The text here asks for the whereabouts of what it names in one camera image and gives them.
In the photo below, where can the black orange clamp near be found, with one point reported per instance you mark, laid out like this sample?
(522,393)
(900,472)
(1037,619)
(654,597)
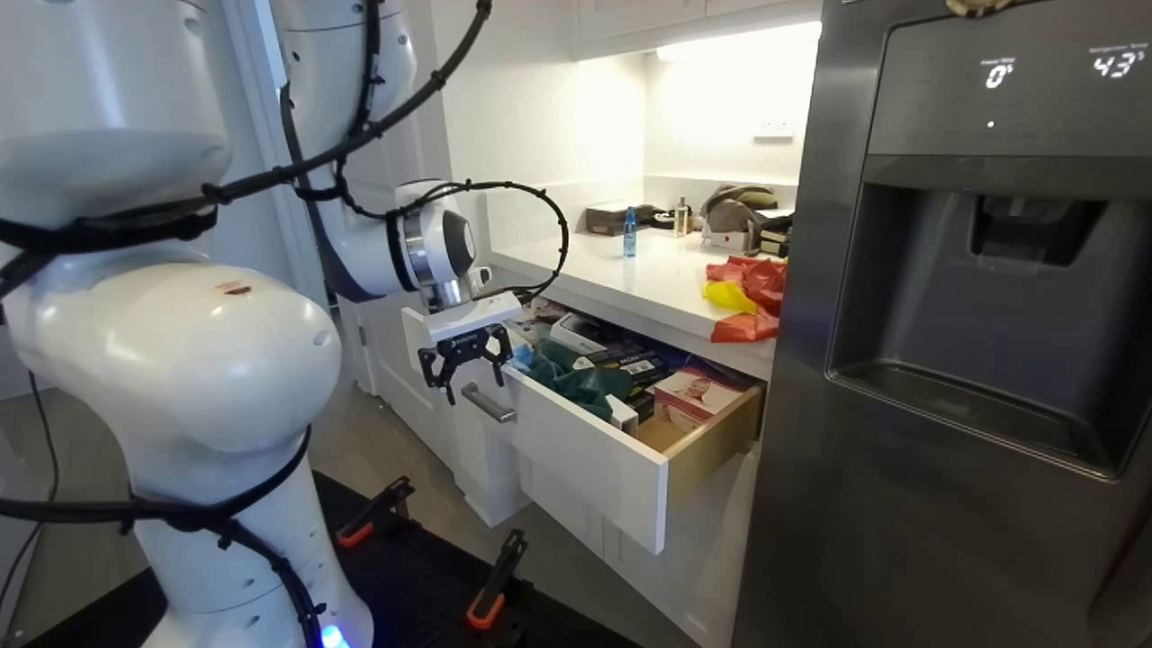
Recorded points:
(485,611)

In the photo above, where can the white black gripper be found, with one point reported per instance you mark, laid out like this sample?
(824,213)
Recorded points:
(445,339)

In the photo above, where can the black orange clamp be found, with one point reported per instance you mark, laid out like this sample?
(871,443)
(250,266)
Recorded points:
(379,513)
(485,611)

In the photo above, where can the brown cardboard box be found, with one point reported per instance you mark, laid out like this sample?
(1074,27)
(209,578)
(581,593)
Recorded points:
(691,399)

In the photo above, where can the brown leather pouch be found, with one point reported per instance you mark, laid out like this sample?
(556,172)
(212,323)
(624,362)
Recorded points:
(614,221)

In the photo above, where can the white top drawer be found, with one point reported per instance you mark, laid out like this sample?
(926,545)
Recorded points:
(632,469)

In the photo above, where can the white box with items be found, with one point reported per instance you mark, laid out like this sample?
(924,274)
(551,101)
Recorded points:
(734,218)

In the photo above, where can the teal plastic bag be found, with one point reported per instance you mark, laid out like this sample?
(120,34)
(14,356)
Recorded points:
(572,375)

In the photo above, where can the orange resistance band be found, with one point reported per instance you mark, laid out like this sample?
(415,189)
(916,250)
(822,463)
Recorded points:
(763,287)

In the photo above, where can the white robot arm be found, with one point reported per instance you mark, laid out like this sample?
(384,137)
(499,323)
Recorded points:
(113,165)

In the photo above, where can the blue spray bottle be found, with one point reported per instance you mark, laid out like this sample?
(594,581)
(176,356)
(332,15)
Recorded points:
(629,232)

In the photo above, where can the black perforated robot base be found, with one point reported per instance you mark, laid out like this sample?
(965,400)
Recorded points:
(418,590)

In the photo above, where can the black orange clamp far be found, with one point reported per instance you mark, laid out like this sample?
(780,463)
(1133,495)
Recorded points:
(379,513)

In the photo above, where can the silver drawer handle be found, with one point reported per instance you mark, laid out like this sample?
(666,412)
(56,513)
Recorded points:
(488,406)

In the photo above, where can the stainless steel refrigerator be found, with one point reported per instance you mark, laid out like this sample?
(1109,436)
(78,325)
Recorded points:
(960,427)

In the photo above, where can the black labelled box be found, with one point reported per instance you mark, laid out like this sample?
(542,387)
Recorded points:
(636,368)

